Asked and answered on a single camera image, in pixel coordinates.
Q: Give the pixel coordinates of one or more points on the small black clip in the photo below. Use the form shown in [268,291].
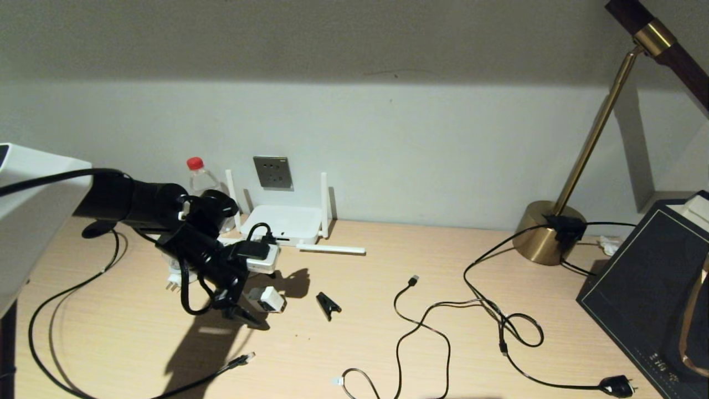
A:
[328,303]

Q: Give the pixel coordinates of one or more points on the black round desk grommet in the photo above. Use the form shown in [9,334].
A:
[94,230]

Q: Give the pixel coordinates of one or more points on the white power adapter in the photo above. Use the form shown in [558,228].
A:
[271,300]

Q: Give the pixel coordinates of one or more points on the grey metal wall socket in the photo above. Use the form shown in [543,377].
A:
[273,173]

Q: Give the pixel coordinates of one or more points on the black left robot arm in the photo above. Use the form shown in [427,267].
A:
[138,199]

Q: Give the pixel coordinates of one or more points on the brass desk lamp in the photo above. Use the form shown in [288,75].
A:
[545,238]

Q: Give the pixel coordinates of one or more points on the white box inside bag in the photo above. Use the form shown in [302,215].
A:
[695,213]

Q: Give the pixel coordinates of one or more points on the white paper roll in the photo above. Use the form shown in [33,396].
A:
[174,280]

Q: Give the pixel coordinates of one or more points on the white router with four antennas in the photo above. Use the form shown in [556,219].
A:
[288,221]

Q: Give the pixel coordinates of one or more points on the clear water bottle red cap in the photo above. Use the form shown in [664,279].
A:
[195,164]

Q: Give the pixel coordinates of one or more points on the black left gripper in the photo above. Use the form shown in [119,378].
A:
[205,260]

